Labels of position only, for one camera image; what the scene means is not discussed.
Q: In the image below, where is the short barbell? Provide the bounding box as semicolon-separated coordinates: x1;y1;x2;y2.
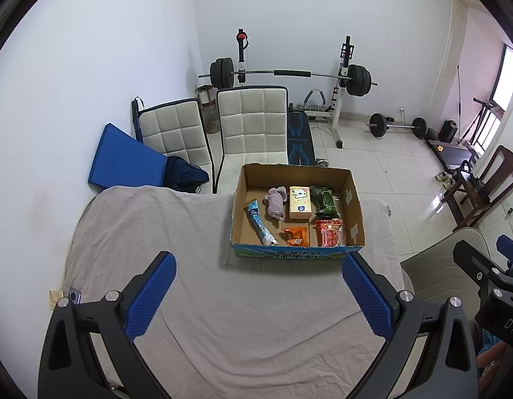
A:
366;113;428;139

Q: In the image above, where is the dark wooden chair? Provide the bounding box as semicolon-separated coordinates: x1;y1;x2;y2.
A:
440;145;513;232

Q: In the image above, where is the treadmill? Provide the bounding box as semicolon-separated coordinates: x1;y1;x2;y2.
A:
426;138;480;172

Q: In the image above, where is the dark blue jacket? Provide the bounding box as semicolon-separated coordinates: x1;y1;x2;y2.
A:
165;156;211;195

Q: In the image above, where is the orange snack packet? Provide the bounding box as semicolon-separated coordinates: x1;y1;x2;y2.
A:
281;225;311;247

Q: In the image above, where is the blue cushion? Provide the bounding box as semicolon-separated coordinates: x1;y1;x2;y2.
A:
87;123;168;195

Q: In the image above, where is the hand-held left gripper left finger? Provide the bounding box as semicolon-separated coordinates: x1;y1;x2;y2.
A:
38;250;177;399

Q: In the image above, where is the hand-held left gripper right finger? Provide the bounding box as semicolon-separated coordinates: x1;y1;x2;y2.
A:
342;251;478;399

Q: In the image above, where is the grey green office chair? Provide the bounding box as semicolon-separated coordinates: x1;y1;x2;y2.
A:
400;227;503;301

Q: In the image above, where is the grey plush toy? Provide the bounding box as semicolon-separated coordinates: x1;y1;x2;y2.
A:
262;187;289;221

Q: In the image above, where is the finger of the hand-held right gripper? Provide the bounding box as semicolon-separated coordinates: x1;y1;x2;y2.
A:
496;234;513;276
453;240;511;301

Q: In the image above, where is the red snack packet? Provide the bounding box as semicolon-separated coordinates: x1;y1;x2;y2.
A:
314;218;344;247

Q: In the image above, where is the green snack packet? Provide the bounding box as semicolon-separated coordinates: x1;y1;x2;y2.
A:
310;186;341;220

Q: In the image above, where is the grey table cloth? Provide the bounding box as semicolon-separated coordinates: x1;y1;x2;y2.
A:
61;185;407;399

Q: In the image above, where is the white barbell rack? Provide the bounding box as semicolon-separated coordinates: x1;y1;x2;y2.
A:
235;29;359;149

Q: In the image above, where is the blue white tube packet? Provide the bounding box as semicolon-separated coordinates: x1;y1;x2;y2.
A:
244;200;279;247

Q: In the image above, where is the black blue stick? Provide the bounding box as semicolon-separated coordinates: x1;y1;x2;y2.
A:
132;97;144;143

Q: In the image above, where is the cardboard box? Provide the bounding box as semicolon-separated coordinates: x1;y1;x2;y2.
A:
230;163;366;261

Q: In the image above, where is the tan paper piece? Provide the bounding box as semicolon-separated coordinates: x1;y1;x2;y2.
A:
47;290;68;310

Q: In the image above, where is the yellow white tissue pack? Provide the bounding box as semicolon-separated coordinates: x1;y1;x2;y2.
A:
288;185;313;221

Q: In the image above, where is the window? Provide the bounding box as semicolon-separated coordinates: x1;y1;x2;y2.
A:
489;44;513;114

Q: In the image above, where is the long barbell with black plates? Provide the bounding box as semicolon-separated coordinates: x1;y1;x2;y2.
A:
198;57;379;97

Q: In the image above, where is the black blue weight bench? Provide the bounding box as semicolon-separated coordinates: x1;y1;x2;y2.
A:
286;110;316;167

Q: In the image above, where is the white padded chair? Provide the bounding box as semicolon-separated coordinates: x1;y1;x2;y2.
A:
138;98;214;195
214;86;291;195

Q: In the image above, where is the grey exercise handle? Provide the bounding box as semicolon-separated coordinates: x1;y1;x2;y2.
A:
302;89;329;111

